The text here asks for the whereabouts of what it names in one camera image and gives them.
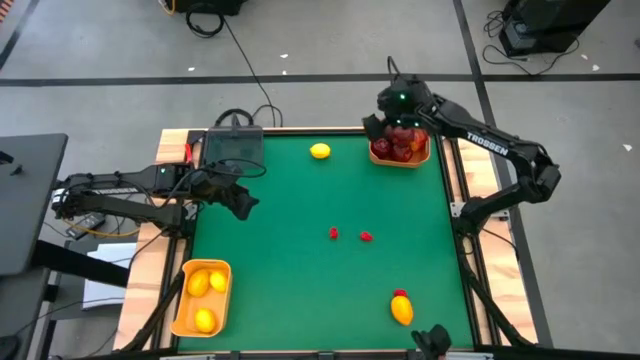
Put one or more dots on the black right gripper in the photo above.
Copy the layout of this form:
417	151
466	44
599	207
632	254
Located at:
405	102

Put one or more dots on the orange-red apple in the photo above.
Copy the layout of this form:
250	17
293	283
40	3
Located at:
419	140

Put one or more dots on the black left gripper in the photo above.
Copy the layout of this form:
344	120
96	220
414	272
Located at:
217	184

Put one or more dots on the small red strawberry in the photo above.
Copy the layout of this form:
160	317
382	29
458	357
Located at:
333	233
366	237
400	292

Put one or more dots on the yellow plastic basket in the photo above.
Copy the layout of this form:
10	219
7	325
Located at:
217	303

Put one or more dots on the dark red apple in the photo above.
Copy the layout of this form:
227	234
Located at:
402	136

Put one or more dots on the small yellow lemon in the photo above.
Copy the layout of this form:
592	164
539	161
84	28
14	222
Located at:
320	151

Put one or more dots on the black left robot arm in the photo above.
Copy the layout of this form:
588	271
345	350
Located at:
135	176

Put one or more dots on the orange plastic basket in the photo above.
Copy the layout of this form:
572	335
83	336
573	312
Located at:
400	164

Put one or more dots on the black equipment case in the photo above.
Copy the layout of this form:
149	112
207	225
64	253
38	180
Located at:
550	20

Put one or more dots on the black box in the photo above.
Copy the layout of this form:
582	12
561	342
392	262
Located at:
210	5

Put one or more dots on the black crossbar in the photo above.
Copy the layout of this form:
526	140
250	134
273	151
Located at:
80	262

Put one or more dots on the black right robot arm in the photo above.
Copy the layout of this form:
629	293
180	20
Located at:
487	142

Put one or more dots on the white box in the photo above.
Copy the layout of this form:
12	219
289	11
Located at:
107	295

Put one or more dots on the dark grey desk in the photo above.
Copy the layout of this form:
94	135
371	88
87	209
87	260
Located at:
30	200

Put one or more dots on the black power adapter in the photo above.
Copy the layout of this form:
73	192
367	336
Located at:
85	226

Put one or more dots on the black aluminium table frame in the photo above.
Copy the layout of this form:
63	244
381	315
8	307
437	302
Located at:
275	356

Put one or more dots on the green table mat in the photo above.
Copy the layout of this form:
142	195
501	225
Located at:
280	290

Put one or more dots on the orange striped object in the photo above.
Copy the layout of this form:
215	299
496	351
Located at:
4	9

